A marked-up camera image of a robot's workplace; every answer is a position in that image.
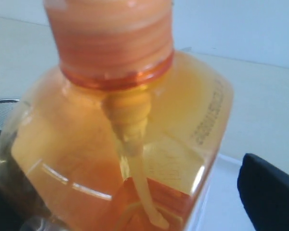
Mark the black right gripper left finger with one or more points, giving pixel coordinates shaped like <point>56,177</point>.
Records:
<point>4,204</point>

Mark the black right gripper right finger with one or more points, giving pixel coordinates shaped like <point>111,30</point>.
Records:
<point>264,192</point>

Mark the steel mesh strainer basket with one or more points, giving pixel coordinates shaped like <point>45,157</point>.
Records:
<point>0,113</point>

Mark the orange pump soap bottle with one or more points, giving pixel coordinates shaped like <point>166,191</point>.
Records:
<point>122,134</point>

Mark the white plastic tray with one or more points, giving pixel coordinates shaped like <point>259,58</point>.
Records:
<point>220,207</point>

